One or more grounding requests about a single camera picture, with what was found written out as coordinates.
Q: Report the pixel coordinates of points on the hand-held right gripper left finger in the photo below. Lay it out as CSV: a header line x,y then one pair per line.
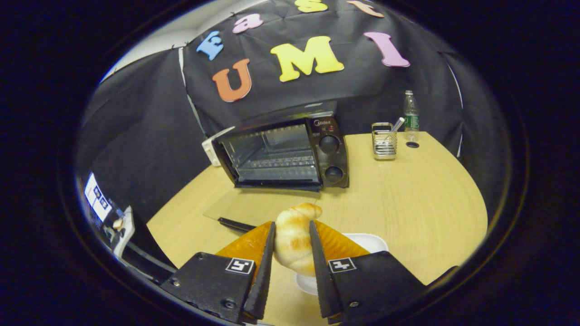
x,y
262,290

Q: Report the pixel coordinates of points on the white square plate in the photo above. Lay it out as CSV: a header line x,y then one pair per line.
x,y
369,243

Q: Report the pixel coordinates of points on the white toaster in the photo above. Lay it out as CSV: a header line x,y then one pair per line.
x,y
209,151

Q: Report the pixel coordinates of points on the white straw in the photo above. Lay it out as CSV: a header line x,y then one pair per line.
x,y
398,123

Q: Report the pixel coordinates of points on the golden croissant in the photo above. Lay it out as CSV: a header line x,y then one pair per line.
x,y
294,240

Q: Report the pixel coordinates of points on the black electric oven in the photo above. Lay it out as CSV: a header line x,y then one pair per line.
x,y
333,145

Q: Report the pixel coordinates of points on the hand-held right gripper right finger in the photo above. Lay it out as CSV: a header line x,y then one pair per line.
x,y
322,280

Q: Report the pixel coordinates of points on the clear water bottle green label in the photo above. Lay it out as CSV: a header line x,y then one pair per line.
x,y
411,117

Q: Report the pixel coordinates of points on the white printed sheet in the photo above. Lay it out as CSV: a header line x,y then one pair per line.
x,y
96,194

